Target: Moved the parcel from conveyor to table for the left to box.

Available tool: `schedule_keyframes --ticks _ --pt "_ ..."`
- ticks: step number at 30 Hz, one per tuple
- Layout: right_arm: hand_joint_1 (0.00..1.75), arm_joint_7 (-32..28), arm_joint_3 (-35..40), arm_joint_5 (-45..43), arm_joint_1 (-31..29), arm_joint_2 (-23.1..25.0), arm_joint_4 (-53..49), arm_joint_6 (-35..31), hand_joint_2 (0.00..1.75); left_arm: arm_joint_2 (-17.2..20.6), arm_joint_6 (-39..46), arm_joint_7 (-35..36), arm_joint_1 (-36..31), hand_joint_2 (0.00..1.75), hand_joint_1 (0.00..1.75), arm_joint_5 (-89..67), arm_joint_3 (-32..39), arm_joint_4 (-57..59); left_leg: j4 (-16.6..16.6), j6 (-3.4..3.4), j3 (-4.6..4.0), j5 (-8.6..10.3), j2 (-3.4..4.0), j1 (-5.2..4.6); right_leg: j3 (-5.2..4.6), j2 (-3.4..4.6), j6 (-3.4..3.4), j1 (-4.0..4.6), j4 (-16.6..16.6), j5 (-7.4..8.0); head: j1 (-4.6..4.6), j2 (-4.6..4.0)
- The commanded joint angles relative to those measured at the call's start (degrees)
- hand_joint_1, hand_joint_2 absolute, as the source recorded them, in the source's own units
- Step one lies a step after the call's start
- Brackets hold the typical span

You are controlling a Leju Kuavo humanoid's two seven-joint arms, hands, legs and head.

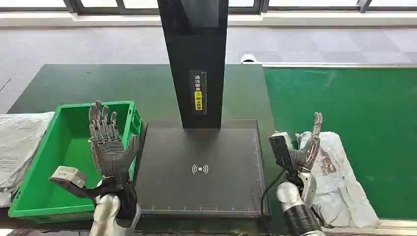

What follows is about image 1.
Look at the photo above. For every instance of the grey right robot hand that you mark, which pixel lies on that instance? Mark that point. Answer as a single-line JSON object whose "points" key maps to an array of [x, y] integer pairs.
{"points": [[306, 156]]}

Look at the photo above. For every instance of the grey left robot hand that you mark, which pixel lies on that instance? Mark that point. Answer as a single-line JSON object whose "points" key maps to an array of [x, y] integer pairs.
{"points": [[109, 156]]}

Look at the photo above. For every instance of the grey plastic parcel bag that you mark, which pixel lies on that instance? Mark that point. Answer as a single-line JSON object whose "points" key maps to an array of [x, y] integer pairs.
{"points": [[19, 146], [342, 189]]}

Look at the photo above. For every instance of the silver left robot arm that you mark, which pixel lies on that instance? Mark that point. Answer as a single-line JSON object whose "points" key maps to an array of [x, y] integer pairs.
{"points": [[104, 211]]}

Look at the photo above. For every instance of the green conveyor belt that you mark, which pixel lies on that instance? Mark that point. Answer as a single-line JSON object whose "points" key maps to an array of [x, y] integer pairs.
{"points": [[358, 114]]}

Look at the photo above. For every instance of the green plastic crate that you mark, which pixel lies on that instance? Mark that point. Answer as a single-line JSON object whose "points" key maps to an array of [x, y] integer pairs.
{"points": [[39, 182]]}

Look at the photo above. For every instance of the black and yellow label sticker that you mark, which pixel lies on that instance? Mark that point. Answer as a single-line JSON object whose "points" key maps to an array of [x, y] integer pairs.
{"points": [[198, 101]]}

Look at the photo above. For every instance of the white round roller cap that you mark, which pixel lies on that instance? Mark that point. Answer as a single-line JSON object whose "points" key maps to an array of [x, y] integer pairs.
{"points": [[248, 58]]}

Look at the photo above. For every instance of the white window sill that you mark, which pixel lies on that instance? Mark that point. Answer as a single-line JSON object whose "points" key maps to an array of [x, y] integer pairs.
{"points": [[293, 19]]}

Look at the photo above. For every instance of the black scanner column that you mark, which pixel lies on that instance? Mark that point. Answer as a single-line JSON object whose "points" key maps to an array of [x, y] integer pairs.
{"points": [[195, 49]]}

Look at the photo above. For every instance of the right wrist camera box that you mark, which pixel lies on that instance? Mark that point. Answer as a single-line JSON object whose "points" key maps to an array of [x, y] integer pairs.
{"points": [[280, 150]]}

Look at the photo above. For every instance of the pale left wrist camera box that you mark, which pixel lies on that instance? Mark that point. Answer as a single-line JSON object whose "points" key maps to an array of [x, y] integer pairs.
{"points": [[68, 176]]}

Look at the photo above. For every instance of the black window frame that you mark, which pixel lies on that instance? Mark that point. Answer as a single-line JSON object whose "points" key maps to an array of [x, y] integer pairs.
{"points": [[73, 5]]}

